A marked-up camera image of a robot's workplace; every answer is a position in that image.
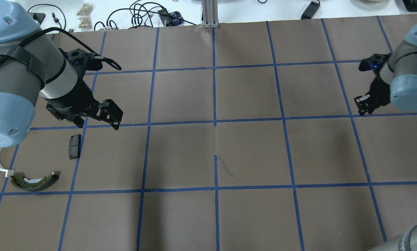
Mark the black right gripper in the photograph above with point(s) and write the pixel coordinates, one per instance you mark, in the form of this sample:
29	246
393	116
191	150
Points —
381	85

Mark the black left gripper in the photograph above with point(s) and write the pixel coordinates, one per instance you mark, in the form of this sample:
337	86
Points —
76	98

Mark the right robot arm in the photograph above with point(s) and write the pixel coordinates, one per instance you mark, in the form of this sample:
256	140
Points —
395	82

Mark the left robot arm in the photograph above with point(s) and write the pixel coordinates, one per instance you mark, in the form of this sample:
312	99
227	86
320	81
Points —
50	64

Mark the grey brake pad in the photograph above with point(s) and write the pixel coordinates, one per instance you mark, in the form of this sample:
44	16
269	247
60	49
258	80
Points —
74	147

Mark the olive brake shoe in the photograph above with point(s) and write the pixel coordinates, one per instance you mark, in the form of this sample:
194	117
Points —
19	181

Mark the bag of wooden pieces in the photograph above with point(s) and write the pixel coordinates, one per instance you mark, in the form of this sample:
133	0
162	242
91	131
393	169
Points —
85	9

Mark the black power adapter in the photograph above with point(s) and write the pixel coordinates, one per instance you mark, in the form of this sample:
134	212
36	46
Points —
311	10

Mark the black monitor stand base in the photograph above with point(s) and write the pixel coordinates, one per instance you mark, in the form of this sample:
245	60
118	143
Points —
39	17

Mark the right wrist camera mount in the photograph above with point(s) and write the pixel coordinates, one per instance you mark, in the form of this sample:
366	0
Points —
374	63

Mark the aluminium frame post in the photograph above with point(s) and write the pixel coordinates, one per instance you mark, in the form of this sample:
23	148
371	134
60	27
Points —
210	14

